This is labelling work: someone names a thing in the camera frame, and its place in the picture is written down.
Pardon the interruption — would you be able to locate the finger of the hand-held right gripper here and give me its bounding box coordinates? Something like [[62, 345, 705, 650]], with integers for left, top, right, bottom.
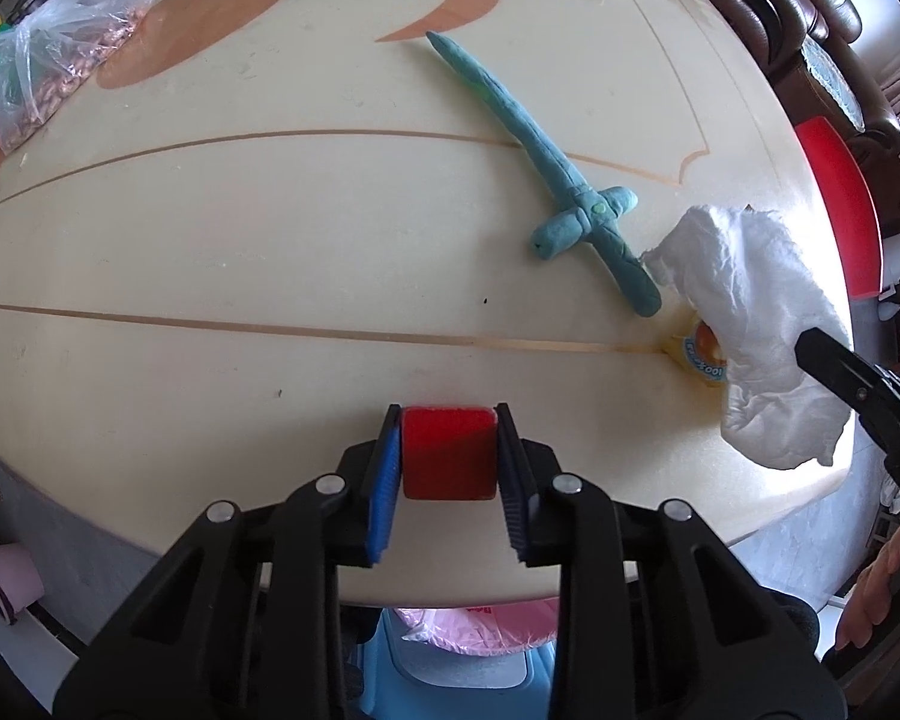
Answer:
[[793, 328, 900, 458]]

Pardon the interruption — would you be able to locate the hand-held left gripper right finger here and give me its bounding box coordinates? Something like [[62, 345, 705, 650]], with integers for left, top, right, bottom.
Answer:
[[493, 401, 848, 720]]

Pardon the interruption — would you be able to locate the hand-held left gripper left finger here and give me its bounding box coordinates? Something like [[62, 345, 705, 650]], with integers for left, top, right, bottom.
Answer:
[[54, 403, 404, 720]]

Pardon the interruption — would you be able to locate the red cube block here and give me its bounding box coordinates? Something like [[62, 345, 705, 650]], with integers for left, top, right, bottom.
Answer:
[[401, 406, 500, 502]]

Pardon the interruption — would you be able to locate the white tissue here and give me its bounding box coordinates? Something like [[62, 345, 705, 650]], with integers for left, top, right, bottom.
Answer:
[[640, 204, 856, 471]]

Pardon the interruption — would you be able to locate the person's right hand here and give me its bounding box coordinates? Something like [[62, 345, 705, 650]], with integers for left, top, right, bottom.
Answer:
[[832, 519, 900, 652]]

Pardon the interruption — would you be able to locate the red plastic chair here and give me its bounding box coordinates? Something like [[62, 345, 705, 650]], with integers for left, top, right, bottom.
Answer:
[[793, 116, 884, 301]]

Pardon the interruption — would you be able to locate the teal clay sword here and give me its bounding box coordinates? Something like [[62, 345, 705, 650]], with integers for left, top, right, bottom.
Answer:
[[426, 31, 662, 317]]

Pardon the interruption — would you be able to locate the brown leather armchair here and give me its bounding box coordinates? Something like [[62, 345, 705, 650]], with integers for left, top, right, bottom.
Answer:
[[675, 0, 900, 158]]

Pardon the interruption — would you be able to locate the pink box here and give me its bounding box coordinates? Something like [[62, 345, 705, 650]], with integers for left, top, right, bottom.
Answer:
[[0, 544, 44, 627]]

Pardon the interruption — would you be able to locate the clear bag of peanuts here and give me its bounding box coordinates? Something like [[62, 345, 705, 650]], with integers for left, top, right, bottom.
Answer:
[[0, 0, 160, 155]]

